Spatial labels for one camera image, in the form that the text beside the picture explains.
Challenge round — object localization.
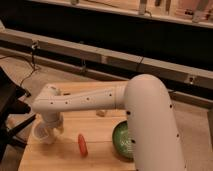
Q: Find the black chair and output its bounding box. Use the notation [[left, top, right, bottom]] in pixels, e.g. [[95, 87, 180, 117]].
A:
[[0, 67, 36, 162]]

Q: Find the black floor cable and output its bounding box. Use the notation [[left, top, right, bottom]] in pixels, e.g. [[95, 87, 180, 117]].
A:
[[0, 41, 42, 88]]

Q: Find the orange carrot toy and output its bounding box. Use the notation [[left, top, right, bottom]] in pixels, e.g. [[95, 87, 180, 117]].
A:
[[78, 134, 88, 157]]

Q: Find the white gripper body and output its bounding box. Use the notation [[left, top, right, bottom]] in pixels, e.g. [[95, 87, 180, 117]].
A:
[[40, 112, 63, 128]]

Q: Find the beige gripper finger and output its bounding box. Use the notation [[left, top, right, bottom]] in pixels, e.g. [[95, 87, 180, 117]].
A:
[[55, 124, 64, 134]]

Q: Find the green round plate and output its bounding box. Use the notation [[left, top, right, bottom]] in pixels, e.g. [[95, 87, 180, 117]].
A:
[[112, 121, 133, 160]]

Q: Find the white tube bottle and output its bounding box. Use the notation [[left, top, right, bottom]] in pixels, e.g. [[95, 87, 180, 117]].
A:
[[96, 110, 107, 117]]

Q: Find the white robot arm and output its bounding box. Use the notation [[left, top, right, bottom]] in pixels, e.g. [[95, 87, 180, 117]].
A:
[[33, 74, 187, 171]]

